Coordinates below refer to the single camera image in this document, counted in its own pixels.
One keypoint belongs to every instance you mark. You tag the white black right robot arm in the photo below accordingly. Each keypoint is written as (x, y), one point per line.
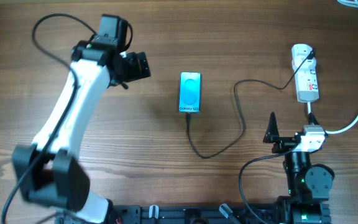
(308, 184)

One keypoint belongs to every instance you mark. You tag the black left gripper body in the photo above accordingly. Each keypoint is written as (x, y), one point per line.
(130, 69)

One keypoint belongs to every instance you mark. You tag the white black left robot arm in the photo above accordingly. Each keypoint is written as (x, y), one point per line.
(47, 170)

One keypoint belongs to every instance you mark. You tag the white power strip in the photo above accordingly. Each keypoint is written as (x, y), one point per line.
(304, 65)

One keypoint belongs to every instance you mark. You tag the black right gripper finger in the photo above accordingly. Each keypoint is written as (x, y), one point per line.
(272, 134)
(312, 120)

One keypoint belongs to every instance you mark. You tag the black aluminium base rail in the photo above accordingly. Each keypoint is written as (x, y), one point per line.
(261, 213)

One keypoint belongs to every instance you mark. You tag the teal Galaxy smartphone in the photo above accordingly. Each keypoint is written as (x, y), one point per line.
(190, 92)

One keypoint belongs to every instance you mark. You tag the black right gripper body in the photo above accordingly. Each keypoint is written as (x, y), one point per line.
(283, 144)

